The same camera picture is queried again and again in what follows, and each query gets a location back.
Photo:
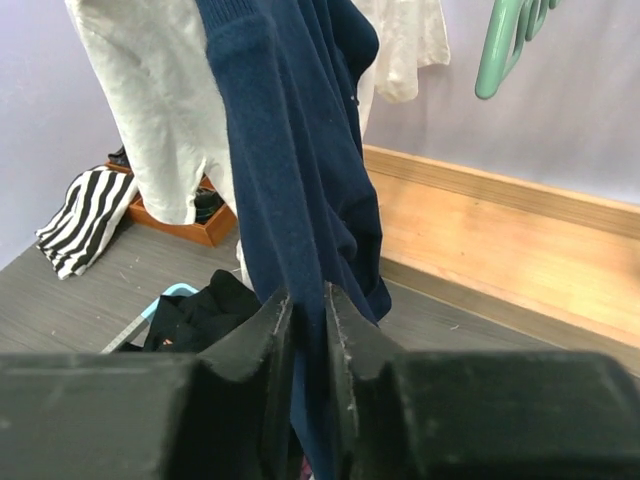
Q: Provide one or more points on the black white striped cloth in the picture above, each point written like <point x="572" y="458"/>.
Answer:
<point x="94" y="205"/>

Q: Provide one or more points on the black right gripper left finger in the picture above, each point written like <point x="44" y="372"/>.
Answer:
<point x="220" y="414"/>

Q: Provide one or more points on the light blue plastic basket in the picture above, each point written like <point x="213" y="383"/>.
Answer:
<point x="145" y="318"/>

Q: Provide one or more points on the wooden clothes rack frame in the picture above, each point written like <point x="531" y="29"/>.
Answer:
<point x="553" y="264"/>

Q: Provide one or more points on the navy blue t shirt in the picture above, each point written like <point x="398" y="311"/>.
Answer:
<point x="308" y="213"/>

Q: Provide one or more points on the dark rolled item in tray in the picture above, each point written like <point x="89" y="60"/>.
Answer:
<point x="207" y="202"/>

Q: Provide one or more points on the white t shirt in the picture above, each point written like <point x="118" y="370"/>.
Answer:
<point x="149" y="57"/>

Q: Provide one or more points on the mint green hanger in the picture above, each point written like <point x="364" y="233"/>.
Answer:
<point x="512" y="24"/>

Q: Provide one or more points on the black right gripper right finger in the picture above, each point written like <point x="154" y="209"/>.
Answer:
<point x="401" y="414"/>

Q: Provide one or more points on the brown wooden compartment tray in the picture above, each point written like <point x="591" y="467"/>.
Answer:
<point x="210" y="234"/>

